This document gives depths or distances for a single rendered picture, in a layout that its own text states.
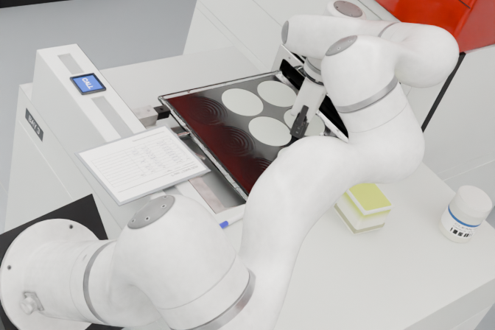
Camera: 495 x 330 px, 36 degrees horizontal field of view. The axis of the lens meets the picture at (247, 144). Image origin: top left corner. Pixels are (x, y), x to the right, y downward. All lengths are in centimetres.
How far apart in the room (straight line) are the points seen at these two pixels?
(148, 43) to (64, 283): 250
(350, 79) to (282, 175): 18
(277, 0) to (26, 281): 104
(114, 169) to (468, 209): 67
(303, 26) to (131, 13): 231
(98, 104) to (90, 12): 211
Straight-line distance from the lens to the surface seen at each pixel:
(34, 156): 181
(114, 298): 100
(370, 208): 142
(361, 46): 109
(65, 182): 169
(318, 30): 145
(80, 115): 155
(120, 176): 139
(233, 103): 176
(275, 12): 196
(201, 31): 223
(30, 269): 121
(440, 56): 120
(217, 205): 152
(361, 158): 106
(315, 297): 132
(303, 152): 102
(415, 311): 139
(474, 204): 151
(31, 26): 350
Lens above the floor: 192
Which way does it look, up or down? 38 degrees down
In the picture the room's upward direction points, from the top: 20 degrees clockwise
